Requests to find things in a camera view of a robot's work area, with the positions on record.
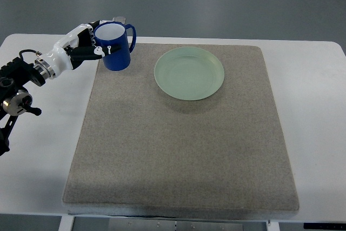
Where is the grey felt mat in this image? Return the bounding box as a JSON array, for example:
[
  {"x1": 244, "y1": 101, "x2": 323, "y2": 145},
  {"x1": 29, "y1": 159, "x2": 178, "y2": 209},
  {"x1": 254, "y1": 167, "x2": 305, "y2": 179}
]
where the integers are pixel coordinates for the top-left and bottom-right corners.
[{"x1": 62, "y1": 44, "x2": 299, "y2": 220}]

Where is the blue enamel mug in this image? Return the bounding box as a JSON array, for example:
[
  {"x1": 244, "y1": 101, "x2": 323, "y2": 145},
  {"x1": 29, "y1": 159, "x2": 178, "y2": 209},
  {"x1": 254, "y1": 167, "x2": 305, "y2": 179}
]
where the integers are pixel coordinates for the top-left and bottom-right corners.
[{"x1": 94, "y1": 22, "x2": 137, "y2": 71}]

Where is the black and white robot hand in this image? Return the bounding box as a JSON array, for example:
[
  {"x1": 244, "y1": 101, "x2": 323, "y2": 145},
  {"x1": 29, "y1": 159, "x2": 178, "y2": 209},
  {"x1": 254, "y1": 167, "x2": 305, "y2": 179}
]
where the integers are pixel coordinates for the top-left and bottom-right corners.
[{"x1": 34, "y1": 20, "x2": 106, "y2": 79}]

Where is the metal table frame bracket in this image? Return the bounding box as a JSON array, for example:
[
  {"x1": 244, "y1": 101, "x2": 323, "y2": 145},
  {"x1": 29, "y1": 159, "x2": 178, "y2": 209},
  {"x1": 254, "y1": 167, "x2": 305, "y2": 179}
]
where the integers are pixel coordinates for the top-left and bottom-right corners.
[{"x1": 108, "y1": 218, "x2": 244, "y2": 231}]

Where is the upper floor socket plate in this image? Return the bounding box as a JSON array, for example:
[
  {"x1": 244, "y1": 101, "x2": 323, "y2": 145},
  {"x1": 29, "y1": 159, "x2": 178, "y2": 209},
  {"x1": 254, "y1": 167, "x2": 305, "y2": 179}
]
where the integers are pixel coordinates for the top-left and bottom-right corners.
[{"x1": 112, "y1": 16, "x2": 126, "y2": 24}]

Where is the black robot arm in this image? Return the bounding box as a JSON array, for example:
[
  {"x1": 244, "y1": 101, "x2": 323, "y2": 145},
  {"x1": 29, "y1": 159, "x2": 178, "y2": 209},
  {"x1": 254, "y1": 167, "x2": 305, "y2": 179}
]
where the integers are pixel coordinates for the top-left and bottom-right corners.
[{"x1": 1, "y1": 49, "x2": 45, "y2": 155}]

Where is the black bar under table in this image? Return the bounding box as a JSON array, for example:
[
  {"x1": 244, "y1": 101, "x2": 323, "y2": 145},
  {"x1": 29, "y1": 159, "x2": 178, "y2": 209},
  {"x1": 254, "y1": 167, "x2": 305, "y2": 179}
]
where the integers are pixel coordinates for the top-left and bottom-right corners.
[{"x1": 303, "y1": 223, "x2": 346, "y2": 230}]

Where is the light green plate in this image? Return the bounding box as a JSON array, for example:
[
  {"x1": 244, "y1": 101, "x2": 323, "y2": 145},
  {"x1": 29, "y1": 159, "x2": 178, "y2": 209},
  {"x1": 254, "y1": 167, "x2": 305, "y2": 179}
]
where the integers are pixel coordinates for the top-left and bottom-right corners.
[{"x1": 154, "y1": 47, "x2": 224, "y2": 101}]

